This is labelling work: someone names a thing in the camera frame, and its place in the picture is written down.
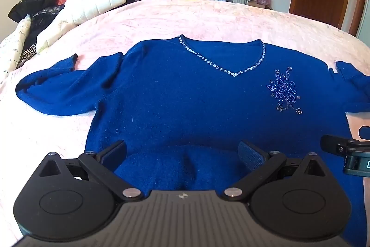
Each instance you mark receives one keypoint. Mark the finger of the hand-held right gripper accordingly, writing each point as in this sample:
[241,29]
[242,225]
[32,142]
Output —
[332,144]
[365,131]

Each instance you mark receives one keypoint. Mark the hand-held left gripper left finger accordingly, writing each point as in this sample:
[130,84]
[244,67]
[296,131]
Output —
[114,154]

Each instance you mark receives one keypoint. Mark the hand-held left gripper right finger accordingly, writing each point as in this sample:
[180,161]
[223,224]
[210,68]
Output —
[250,154]

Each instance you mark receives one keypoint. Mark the blue beaded sweater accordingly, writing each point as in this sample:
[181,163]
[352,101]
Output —
[179,96]

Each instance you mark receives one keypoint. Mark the zebra striped cloth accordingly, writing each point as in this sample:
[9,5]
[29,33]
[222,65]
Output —
[27,55]

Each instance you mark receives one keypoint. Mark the pink blanket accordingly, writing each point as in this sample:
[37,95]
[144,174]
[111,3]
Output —
[173,18]

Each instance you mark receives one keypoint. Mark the white printed cloth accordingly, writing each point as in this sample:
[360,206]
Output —
[14,41]

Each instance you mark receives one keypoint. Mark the dark patterned garment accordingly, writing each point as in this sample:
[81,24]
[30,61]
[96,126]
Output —
[43,20]

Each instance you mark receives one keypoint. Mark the white quilted jacket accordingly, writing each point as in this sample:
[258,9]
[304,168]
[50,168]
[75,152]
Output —
[92,1]

